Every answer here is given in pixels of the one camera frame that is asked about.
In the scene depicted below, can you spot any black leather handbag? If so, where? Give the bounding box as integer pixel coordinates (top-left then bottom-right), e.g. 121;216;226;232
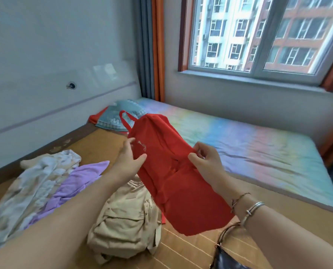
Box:
210;222;252;269

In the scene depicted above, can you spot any silver bangle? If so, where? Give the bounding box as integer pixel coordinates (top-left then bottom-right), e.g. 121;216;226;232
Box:
240;202;266;228

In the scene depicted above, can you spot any dark wooden bed frame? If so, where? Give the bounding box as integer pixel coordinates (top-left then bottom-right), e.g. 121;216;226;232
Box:
0;123;100;191

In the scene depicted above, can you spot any red cloth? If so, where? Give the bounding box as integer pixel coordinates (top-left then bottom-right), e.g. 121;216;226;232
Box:
88;107;109;125

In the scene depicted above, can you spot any red brick apartment building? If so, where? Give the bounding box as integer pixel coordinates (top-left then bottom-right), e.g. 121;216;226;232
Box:
243;0;333;74

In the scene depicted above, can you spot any white apartment building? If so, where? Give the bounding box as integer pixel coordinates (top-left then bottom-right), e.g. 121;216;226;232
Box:
193;0;270;71

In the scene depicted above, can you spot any person's left hand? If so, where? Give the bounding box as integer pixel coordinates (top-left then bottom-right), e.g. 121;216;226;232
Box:
108;137;147;185

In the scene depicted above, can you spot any cream patterned garment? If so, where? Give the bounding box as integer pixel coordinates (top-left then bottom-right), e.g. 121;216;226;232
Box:
0;149;82;253

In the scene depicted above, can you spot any beige cargo garment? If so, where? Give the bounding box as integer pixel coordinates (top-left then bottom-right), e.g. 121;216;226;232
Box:
87;176;163;265

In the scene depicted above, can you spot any light blue denim garment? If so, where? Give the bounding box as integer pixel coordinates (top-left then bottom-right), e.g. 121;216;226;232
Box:
95;100;148;132

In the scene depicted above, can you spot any thin rose gold bracelet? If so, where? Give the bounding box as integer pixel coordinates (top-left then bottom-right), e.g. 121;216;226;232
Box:
230;192;251;214

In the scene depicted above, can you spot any bamboo bed mat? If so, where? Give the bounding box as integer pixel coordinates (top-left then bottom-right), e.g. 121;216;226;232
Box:
0;128;333;269

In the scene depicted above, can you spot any red sleeveless garment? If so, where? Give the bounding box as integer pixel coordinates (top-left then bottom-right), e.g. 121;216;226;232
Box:
119;110;236;236

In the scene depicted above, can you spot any grey blue curtain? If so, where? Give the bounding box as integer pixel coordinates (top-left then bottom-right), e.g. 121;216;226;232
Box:
132;0;156;100

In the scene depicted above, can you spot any person's right hand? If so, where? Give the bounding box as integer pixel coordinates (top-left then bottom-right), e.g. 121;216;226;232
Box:
187;141;229;191

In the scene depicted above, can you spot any white framed window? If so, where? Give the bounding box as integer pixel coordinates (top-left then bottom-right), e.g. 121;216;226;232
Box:
178;0;333;88

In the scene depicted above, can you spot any person's left forearm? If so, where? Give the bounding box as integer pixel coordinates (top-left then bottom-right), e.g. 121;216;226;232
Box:
0;171;126;269

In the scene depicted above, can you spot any rainbow tie-dye mattress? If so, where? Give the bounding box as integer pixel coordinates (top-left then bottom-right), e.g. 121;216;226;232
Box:
133;97;333;214

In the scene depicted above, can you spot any person's right forearm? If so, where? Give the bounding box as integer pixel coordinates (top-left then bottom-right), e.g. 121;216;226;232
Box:
213;176;333;269

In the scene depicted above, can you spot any lilac purple garment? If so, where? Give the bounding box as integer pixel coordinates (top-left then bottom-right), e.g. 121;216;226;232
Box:
24;161;110;230

